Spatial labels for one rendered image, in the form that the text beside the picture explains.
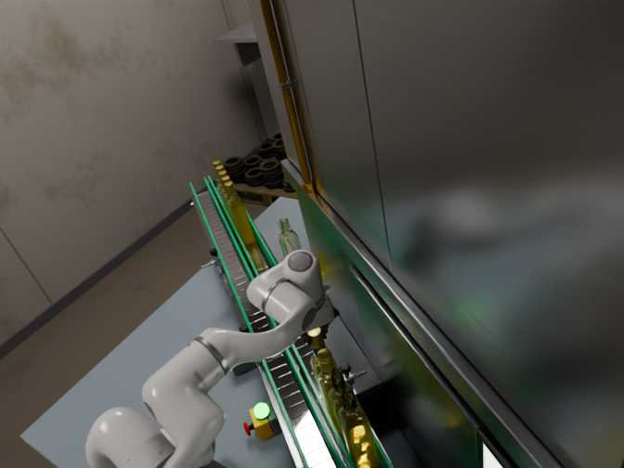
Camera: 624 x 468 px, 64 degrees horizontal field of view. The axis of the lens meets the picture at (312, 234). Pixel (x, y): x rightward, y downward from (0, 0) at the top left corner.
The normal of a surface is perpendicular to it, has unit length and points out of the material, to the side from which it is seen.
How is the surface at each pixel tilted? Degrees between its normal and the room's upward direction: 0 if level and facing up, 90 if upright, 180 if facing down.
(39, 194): 90
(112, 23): 90
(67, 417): 0
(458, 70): 90
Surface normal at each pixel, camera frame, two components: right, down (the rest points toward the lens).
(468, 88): -0.91, 0.36
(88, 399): -0.20, -0.80
